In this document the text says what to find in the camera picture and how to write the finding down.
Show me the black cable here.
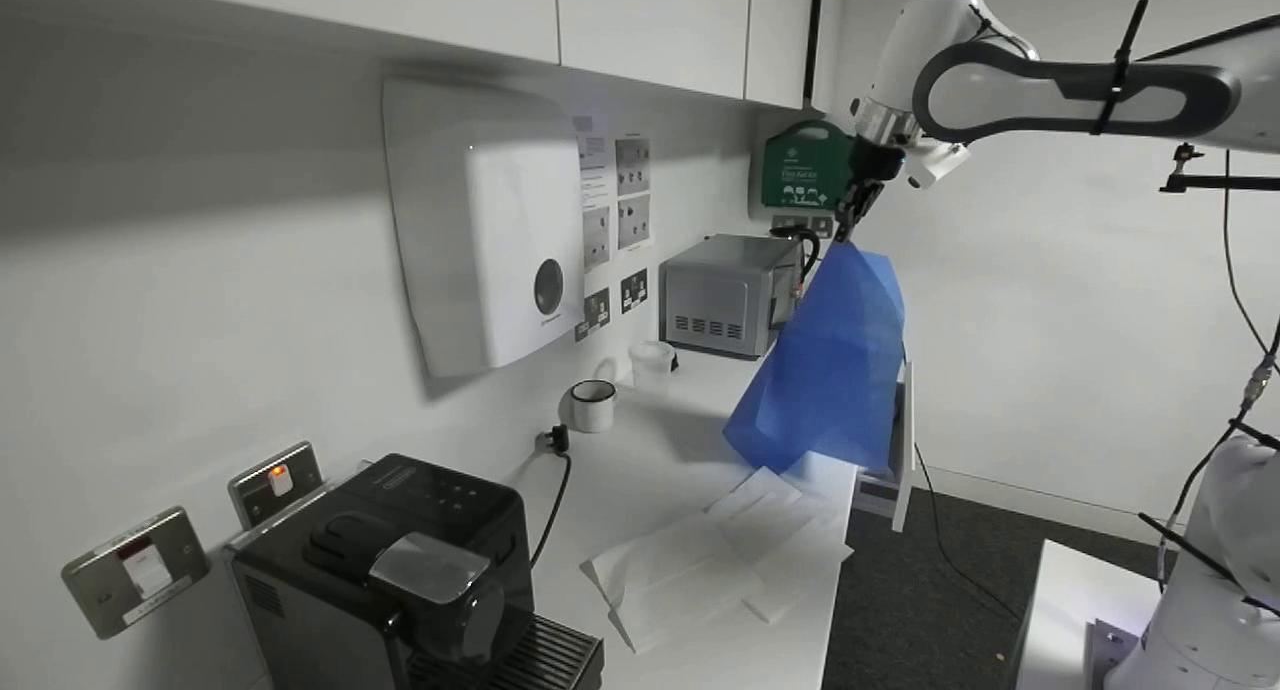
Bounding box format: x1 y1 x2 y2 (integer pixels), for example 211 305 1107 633
911 438 1023 623

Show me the steel wall switch plate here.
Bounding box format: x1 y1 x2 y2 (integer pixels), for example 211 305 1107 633
61 506 212 640

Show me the white wall cabinet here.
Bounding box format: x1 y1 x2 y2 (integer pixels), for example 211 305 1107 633
70 0 823 112

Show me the green first aid kit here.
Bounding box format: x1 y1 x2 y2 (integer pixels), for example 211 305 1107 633
761 120 855 212

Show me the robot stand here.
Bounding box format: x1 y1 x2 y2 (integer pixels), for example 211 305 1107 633
1014 539 1167 690

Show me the black coffee machine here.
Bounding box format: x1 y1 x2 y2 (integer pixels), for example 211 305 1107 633
224 453 606 690

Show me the paper notice with photos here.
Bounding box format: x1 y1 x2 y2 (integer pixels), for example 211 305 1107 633
614 133 654 253

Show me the clear plastic cup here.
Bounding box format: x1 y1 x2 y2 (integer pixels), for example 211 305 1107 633
627 340 678 393

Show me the black plug with cable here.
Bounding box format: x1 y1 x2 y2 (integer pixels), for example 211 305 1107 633
528 424 574 571

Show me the white paper towel dispenser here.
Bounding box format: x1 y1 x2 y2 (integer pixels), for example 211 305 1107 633
381 77 587 380

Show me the camera on mount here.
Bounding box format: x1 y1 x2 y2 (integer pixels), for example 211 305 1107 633
1159 141 1280 194

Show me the white paper towel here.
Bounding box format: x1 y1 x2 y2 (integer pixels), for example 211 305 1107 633
704 466 854 627
581 513 768 655

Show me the white enamel mug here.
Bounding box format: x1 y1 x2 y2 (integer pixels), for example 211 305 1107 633
569 378 619 434

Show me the silver microwave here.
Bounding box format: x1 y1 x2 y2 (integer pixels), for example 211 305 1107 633
657 233 807 362

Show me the white drawer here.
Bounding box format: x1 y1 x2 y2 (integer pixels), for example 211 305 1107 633
853 358 917 534

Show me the tall paper wall notice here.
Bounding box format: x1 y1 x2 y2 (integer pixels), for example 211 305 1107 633
573 116 618 273

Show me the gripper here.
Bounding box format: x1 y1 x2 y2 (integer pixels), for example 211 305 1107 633
834 138 907 244

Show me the steel double wall socket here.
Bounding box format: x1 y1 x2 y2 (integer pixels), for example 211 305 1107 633
771 212 837 240

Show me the blue cloth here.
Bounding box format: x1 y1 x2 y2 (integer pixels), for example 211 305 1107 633
722 241 908 475

